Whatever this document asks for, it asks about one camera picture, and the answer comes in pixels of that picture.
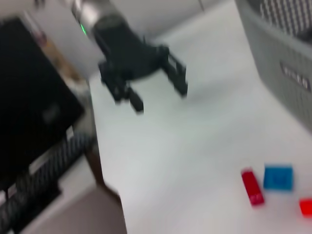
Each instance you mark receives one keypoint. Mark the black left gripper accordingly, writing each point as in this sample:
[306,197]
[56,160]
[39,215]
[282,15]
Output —
[126,53]

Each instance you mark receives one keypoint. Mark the dark red curved brick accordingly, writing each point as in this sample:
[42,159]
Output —
[252,186]

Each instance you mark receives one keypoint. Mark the blue square brick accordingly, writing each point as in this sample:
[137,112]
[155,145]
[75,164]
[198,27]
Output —
[278,178]

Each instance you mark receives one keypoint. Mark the small red cube brick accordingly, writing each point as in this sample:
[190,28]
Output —
[306,207]

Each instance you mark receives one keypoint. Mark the grey perforated storage bin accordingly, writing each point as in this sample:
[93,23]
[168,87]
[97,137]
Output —
[280,48]

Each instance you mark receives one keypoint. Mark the black background object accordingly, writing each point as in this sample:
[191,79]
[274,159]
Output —
[29,85]

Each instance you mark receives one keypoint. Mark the dark striped background panel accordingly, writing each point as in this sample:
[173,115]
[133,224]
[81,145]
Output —
[48,165]

